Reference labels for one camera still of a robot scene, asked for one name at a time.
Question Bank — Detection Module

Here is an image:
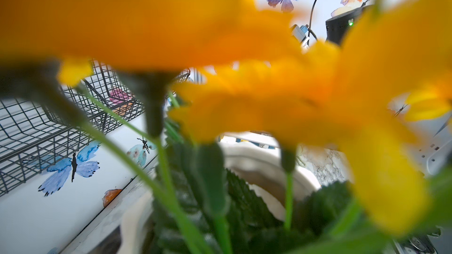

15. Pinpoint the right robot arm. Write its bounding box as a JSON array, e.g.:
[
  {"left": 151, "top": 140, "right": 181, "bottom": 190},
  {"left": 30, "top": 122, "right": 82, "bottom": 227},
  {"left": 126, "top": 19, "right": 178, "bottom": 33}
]
[{"left": 312, "top": 0, "right": 452, "bottom": 143}]

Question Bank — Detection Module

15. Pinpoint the sunflower pot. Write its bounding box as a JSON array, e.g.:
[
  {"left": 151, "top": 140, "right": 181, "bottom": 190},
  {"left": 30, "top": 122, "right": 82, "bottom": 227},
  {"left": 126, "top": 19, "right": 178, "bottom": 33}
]
[{"left": 1, "top": 0, "right": 452, "bottom": 254}]

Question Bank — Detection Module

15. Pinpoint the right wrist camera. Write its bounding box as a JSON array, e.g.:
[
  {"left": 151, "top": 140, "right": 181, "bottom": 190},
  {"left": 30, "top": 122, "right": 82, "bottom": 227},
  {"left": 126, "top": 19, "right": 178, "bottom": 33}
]
[{"left": 291, "top": 24, "right": 309, "bottom": 47}]

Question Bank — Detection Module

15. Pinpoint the black wire wall basket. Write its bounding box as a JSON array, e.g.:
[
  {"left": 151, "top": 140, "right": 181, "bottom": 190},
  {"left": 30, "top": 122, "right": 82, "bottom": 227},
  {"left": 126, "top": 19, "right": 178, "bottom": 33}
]
[{"left": 0, "top": 59, "right": 191, "bottom": 198}]

